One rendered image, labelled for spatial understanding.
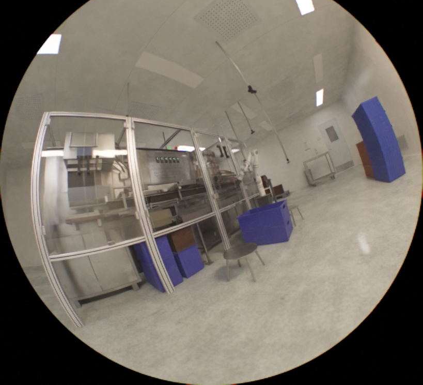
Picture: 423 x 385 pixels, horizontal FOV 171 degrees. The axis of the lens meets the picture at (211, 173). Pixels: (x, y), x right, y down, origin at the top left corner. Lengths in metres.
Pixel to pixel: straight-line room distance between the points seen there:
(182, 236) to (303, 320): 1.28
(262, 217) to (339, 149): 5.28
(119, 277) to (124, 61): 2.53
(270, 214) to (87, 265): 1.95
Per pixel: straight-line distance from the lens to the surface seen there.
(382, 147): 2.61
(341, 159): 6.46
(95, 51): 2.23
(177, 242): 1.49
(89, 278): 1.60
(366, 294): 0.96
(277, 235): 1.73
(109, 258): 1.54
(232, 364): 0.80
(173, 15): 2.03
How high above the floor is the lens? 0.73
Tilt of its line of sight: 11 degrees up
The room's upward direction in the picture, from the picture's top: 17 degrees counter-clockwise
